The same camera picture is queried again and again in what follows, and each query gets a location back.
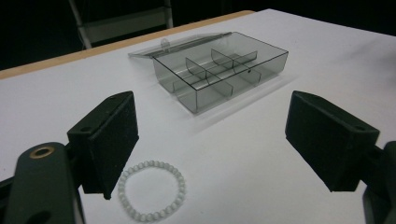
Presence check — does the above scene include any metal stand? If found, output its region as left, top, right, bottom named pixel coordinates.
left=67, top=0, right=174, bottom=50

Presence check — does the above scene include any clear grey compartment box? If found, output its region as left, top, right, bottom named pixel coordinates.
left=128, top=31, right=290, bottom=115

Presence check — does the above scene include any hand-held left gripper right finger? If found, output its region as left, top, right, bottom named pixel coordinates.
left=284, top=90, right=381, bottom=193

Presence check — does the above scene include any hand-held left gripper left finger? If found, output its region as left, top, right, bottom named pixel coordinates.
left=66, top=91, right=140, bottom=201

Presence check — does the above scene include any white beaded bracelet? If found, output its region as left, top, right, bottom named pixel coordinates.
left=118, top=160, right=187, bottom=224

